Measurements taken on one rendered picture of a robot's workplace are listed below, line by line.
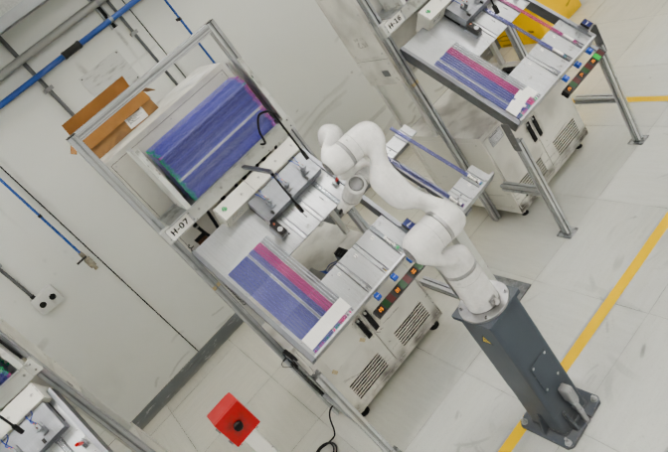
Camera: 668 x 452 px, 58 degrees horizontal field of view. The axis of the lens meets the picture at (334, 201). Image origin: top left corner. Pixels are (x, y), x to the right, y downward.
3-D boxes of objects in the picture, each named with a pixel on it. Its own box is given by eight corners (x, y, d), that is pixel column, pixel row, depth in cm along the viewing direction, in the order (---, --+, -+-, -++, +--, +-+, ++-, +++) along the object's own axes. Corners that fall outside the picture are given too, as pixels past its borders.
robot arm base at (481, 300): (520, 287, 206) (496, 251, 198) (490, 330, 200) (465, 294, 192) (478, 277, 222) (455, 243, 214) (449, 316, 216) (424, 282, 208)
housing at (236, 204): (304, 161, 285) (302, 145, 272) (231, 233, 270) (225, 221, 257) (291, 151, 287) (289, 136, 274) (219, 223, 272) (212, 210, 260)
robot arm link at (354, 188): (349, 180, 251) (338, 197, 248) (353, 168, 238) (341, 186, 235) (367, 190, 250) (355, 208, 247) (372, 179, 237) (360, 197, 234)
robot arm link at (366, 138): (433, 256, 200) (466, 225, 202) (441, 252, 188) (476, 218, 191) (330, 151, 206) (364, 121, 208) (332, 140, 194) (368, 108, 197)
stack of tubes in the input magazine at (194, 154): (277, 122, 267) (241, 75, 256) (195, 201, 252) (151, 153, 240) (265, 122, 278) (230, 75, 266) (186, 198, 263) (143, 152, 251)
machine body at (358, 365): (448, 320, 317) (389, 240, 290) (363, 426, 296) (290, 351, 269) (378, 290, 372) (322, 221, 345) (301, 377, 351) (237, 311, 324)
